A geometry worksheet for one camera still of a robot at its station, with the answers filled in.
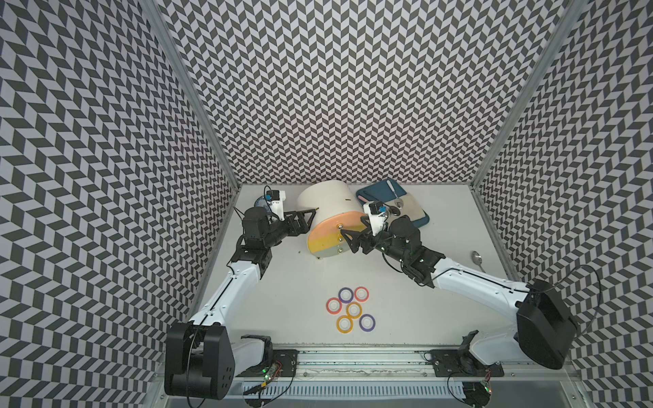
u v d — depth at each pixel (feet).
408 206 3.65
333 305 2.76
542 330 1.32
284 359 2.40
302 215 2.32
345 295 2.83
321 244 2.75
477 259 3.07
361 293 2.84
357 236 2.18
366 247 2.23
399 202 3.67
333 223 2.53
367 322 2.65
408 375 2.37
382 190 3.78
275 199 2.36
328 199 2.82
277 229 2.19
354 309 2.73
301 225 2.36
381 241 2.16
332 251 2.98
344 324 2.64
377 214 2.12
